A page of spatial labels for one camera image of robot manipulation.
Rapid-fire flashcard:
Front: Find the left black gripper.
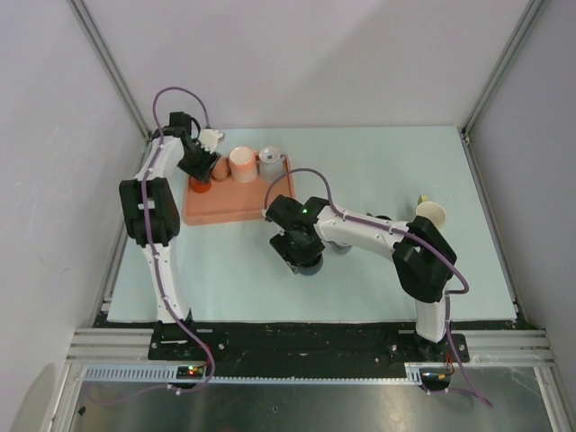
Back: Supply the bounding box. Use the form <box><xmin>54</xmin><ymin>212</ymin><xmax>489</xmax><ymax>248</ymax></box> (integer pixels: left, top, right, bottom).
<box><xmin>177</xmin><ymin>139</ymin><xmax>220</xmax><ymax>185</ymax></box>

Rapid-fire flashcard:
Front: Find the dark blue mug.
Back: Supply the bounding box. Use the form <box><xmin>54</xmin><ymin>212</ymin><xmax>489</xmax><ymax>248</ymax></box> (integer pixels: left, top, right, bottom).
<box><xmin>298</xmin><ymin>255</ymin><xmax>323</xmax><ymax>276</ymax></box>

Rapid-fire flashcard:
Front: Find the grey blue mug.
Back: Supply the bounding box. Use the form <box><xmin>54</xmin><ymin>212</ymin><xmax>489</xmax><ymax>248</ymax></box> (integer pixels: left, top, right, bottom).
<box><xmin>331</xmin><ymin>243</ymin><xmax>352</xmax><ymax>255</ymax></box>

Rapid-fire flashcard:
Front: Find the yellow faceted mug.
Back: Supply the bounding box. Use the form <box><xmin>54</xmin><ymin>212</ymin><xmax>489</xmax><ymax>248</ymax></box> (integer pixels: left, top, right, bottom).
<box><xmin>415</xmin><ymin>195</ymin><xmax>447</xmax><ymax>230</ymax></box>

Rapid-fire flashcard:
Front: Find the orange mug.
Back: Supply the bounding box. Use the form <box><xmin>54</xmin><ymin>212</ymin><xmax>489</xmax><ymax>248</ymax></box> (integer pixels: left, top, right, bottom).
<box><xmin>188</xmin><ymin>177</ymin><xmax>212</xmax><ymax>194</ymax></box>

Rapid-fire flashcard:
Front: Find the small pink mug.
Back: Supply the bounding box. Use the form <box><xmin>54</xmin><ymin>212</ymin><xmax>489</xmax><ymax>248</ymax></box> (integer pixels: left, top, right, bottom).
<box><xmin>211</xmin><ymin>156</ymin><xmax>230</xmax><ymax>182</ymax></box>

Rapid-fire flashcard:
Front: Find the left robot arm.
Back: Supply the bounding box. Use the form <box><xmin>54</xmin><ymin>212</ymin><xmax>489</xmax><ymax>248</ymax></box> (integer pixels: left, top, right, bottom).
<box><xmin>119</xmin><ymin>112</ymin><xmax>225</xmax><ymax>323</ymax></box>

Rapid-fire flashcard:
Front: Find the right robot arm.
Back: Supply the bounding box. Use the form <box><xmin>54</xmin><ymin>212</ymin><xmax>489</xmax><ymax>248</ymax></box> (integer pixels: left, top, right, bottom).
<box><xmin>263</xmin><ymin>195</ymin><xmax>456</xmax><ymax>361</ymax></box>

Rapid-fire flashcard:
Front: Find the large peach mug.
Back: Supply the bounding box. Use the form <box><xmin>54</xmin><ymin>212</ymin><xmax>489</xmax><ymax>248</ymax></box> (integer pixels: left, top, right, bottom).
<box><xmin>229</xmin><ymin>146</ymin><xmax>258</xmax><ymax>184</ymax></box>

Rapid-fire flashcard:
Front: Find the clear glass mug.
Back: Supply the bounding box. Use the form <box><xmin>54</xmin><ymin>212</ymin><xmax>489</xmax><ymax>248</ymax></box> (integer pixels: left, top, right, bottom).
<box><xmin>258</xmin><ymin>146</ymin><xmax>286</xmax><ymax>184</ymax></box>

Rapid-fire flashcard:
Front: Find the salmon plastic tray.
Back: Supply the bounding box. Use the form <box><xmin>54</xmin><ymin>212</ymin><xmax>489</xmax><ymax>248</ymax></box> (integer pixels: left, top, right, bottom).
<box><xmin>181</xmin><ymin>174</ymin><xmax>296</xmax><ymax>226</ymax></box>

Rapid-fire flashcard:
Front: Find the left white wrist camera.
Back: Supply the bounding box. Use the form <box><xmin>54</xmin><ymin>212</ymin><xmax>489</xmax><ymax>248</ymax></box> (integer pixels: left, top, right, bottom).
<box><xmin>198</xmin><ymin>128</ymin><xmax>225</xmax><ymax>153</ymax></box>

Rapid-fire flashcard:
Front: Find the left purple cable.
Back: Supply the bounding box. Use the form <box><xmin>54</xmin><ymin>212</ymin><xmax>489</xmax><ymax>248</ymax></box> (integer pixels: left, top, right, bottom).
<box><xmin>83</xmin><ymin>85</ymin><xmax>217</xmax><ymax>406</ymax></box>

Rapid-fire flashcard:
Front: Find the purple cable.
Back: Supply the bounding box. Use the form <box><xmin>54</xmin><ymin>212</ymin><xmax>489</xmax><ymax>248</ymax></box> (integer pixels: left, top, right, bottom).
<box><xmin>83</xmin><ymin>85</ymin><xmax>217</xmax><ymax>406</ymax></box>
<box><xmin>262</xmin><ymin>167</ymin><xmax>493</xmax><ymax>410</ymax></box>

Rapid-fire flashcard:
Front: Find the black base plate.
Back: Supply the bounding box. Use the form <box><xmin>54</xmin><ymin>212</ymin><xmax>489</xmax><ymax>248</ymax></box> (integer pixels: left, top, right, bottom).
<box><xmin>148</xmin><ymin>322</ymin><xmax>470</xmax><ymax>378</ymax></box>

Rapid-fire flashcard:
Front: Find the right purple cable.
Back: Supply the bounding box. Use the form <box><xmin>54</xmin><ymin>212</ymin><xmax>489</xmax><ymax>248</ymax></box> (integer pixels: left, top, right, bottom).
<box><xmin>262</xmin><ymin>167</ymin><xmax>493</xmax><ymax>410</ymax></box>

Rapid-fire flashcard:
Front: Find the white cable duct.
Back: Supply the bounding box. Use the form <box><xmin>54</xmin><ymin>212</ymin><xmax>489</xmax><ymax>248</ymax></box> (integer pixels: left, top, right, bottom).
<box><xmin>84</xmin><ymin>364</ymin><xmax>447</xmax><ymax>385</ymax></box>

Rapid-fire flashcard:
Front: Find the left aluminium frame post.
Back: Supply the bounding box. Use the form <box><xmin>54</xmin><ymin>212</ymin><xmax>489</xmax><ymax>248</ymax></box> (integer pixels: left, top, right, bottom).
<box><xmin>66</xmin><ymin>0</ymin><xmax>149</xmax><ymax>142</ymax></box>

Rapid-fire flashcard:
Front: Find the aluminium frame post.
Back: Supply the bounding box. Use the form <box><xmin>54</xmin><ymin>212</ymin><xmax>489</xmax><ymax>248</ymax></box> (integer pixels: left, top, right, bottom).
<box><xmin>460</xmin><ymin>0</ymin><xmax>549</xmax><ymax>144</ymax></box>
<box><xmin>66</xmin><ymin>0</ymin><xmax>149</xmax><ymax>142</ymax></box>

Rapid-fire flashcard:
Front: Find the aluminium front rail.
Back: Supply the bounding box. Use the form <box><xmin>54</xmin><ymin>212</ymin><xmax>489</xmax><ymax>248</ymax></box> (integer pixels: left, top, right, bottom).
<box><xmin>66</xmin><ymin>328</ymin><xmax>556</xmax><ymax>367</ymax></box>

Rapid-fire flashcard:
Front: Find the right aluminium frame post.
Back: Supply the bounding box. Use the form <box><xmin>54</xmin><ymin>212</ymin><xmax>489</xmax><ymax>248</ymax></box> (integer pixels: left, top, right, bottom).
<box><xmin>460</xmin><ymin>0</ymin><xmax>549</xmax><ymax>144</ymax></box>

